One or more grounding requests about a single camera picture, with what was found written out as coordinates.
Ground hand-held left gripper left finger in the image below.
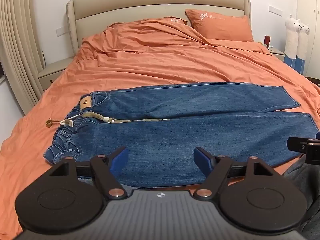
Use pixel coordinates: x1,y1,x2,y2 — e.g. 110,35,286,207
48,146,129,201

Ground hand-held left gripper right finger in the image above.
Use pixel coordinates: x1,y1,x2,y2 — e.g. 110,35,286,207
193,146,276,201

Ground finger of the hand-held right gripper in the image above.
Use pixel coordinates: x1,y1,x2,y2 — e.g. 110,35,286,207
287,136,320,153
305,143,320,166

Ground blue denim pants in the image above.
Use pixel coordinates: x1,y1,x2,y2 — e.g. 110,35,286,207
44,82,320,188

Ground person's grey clothing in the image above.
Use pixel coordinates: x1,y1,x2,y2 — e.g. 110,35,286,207
281,154,320,233

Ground beige nightstand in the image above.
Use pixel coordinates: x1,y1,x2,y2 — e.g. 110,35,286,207
37,57,75,91
269,47,286,62

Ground white alpaca plush toy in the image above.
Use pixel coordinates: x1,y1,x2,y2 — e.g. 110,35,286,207
295,22,311,75
284,15,302,67

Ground orange duvet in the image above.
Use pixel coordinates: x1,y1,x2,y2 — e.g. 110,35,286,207
0,17,320,236

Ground white wardrobe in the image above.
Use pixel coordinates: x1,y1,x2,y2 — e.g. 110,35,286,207
296,0,320,78

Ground orange embroidered pillow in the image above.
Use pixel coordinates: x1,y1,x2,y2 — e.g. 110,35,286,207
107,17,189,30
185,8,255,42

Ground beige upholstered headboard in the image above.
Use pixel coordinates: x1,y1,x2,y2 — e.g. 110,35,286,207
66,0,252,63

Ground beige pleated curtain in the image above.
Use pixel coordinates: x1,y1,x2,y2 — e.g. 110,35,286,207
0,0,47,115

